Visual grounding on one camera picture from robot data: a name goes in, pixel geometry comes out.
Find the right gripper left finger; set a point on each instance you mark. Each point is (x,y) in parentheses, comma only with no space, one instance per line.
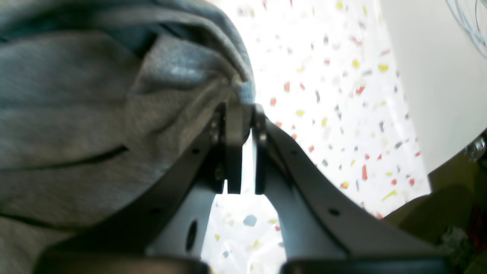
(162,231)

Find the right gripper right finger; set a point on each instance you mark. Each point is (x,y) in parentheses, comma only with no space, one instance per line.
(323,231)

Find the grey t-shirt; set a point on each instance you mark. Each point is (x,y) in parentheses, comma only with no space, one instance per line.
(98,99)

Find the terrazzo patterned tablecloth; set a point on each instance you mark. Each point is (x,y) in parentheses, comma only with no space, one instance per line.
(326,74)

